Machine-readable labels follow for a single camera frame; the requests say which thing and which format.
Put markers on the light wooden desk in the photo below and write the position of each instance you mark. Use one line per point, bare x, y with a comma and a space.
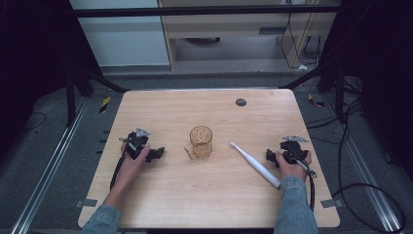
227, 24

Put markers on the white plug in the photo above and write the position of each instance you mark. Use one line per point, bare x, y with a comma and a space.
302, 67

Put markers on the grey table bracket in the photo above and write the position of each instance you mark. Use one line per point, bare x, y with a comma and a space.
86, 203
331, 203

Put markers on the clear glass measuring cup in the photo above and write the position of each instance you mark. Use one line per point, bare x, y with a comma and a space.
200, 144

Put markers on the white cabinet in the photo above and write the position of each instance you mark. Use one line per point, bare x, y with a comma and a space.
123, 42

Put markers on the black horizontal frame bar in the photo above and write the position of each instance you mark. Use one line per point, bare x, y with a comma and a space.
195, 11

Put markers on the black metal stand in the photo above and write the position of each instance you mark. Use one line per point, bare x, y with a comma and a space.
70, 97
339, 94

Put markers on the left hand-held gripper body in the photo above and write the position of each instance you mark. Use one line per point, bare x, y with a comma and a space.
139, 143

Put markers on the dark curtain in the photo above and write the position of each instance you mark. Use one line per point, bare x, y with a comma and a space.
32, 58
383, 65

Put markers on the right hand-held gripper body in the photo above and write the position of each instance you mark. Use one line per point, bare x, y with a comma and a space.
292, 151

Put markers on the grey table grommet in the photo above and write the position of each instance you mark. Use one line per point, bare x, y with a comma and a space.
241, 102

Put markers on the aluminium floor rail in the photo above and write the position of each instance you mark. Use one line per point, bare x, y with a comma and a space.
48, 165
367, 175

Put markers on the person's right hand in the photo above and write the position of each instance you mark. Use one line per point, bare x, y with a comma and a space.
293, 170

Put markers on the person's left hand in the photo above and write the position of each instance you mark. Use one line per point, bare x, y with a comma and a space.
130, 169

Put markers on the white electric toothbrush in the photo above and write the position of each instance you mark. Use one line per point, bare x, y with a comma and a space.
256, 165

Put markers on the yellow black tape strip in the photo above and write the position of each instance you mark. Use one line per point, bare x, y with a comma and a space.
315, 101
105, 104

